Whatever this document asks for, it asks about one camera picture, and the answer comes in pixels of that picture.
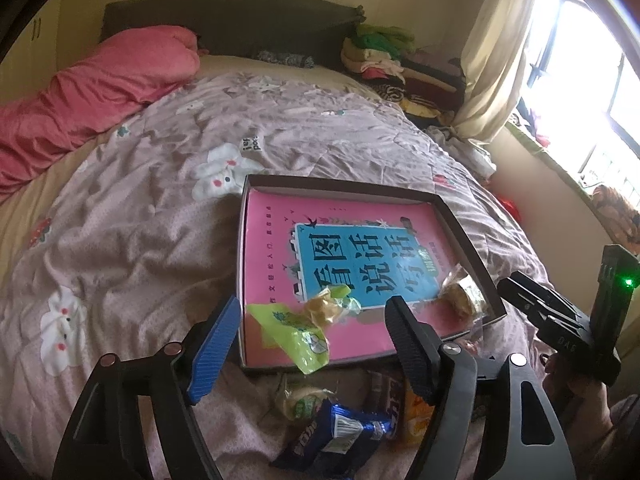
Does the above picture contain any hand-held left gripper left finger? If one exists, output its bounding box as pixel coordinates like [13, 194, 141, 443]
[52, 294, 242, 480]

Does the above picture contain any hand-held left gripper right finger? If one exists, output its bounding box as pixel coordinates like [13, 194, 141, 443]
[384, 295, 578, 480]

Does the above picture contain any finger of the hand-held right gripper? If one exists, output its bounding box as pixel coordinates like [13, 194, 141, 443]
[509, 271, 593, 323]
[496, 279, 556, 346]

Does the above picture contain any orange rice cake packet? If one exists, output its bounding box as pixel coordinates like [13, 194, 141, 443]
[397, 380, 436, 448]

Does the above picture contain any green label round cake packet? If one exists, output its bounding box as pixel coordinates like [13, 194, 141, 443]
[274, 377, 341, 423]

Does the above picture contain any shallow cardboard box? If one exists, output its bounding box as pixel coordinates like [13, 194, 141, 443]
[235, 174, 508, 372]

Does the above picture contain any person's right forearm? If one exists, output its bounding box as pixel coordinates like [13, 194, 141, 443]
[599, 394, 640, 480]

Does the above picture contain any person's right hand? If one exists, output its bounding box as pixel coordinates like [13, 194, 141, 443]
[542, 354, 615, 461]

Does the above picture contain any dark foil snack packet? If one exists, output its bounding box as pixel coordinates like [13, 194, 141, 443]
[367, 370, 406, 441]

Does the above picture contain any clear-wrapped yellow cake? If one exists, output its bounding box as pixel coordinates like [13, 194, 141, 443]
[437, 265, 493, 318]

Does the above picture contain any green snack packet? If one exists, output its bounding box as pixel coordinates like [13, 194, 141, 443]
[247, 302, 331, 375]

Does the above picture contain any clear-wrapped pastry green twist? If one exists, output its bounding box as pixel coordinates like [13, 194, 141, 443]
[305, 284, 363, 328]

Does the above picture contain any orange patterned cloth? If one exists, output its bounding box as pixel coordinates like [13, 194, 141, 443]
[590, 185, 640, 256]

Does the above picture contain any blue snack packet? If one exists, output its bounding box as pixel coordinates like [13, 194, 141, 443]
[274, 400, 396, 473]

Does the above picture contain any pink book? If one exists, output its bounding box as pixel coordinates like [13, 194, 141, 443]
[245, 187, 501, 366]

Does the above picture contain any printed blanket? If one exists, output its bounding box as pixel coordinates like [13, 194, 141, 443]
[0, 72, 556, 480]

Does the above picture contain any white cloth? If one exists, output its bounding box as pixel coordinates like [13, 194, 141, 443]
[425, 125, 496, 176]

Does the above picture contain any window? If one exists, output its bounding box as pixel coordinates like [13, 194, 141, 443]
[520, 0, 640, 196]

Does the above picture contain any cream curtain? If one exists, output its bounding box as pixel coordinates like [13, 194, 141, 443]
[452, 0, 551, 143]

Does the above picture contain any pile of folded clothes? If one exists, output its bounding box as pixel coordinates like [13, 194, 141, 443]
[341, 22, 468, 128]

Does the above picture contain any pink quilt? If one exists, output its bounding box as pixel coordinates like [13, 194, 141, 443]
[0, 26, 201, 201]

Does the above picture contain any beige bed sheet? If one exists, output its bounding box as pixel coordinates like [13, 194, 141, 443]
[0, 54, 373, 286]

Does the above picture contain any dark floral pillow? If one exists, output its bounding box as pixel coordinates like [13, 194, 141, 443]
[252, 49, 316, 68]

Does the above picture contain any grey headboard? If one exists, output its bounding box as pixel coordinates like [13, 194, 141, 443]
[99, 0, 366, 68]

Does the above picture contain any cream wardrobe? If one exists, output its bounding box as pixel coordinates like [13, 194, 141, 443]
[0, 0, 68, 81]

